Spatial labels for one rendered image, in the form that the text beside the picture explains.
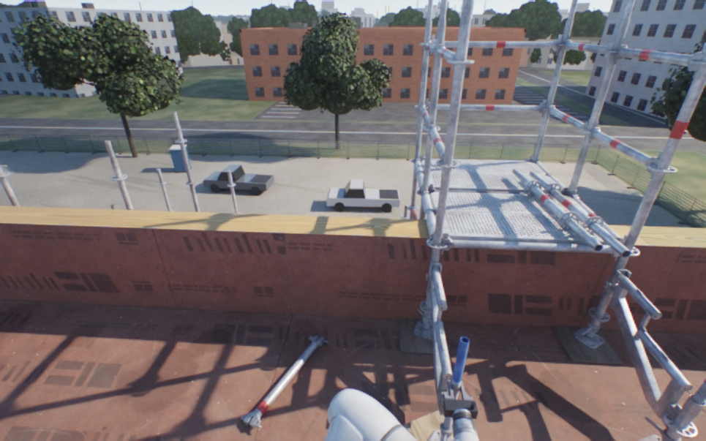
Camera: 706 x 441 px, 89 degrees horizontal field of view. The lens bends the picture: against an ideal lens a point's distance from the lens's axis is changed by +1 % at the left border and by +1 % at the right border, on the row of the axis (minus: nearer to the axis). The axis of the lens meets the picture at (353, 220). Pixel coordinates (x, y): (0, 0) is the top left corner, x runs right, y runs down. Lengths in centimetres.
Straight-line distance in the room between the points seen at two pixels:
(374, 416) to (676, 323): 263
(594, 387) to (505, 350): 51
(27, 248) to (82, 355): 89
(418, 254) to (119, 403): 195
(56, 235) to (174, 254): 82
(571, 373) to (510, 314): 49
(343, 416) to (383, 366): 136
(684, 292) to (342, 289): 222
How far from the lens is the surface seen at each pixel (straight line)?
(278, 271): 257
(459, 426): 164
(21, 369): 320
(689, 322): 342
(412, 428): 222
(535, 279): 268
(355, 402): 111
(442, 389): 206
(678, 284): 314
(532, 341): 284
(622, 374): 292
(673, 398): 246
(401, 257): 240
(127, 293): 322
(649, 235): 298
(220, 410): 239
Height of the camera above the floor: 189
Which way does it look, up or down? 29 degrees down
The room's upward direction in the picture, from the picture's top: straight up
